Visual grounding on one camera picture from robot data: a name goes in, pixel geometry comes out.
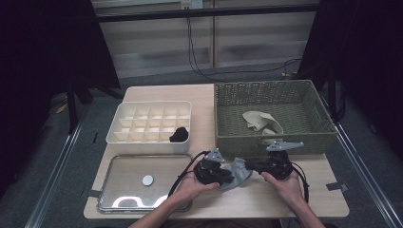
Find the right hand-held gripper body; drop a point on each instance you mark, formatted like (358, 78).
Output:
(280, 166)

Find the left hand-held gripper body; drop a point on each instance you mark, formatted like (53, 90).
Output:
(209, 172)

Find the beige sock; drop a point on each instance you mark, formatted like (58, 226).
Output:
(276, 124)
(253, 119)

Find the black sock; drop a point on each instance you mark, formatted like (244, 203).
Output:
(179, 134)

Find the green woven basket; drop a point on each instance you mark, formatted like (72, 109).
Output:
(301, 95)

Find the white divided storage box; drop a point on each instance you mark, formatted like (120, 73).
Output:
(149, 122)

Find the clear plastic lid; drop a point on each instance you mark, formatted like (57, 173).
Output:
(126, 174)

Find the person's right hand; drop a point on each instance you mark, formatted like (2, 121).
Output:
(290, 191)

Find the person's left hand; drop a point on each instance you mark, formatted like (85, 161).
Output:
(188, 193)

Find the grey tape piece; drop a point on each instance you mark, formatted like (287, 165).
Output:
(92, 193)
(335, 186)

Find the black metal stand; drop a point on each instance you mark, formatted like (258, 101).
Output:
(331, 95)
(72, 110)

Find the black tape strip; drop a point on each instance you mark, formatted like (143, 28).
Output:
(95, 137)

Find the black curtain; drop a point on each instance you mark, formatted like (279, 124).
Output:
(364, 47)
(47, 47)

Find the black horizontal bar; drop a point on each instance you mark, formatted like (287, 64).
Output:
(206, 12)

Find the metal floor rail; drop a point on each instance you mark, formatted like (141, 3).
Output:
(53, 180)
(364, 177)

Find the white wall socket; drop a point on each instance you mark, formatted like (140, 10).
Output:
(196, 3)

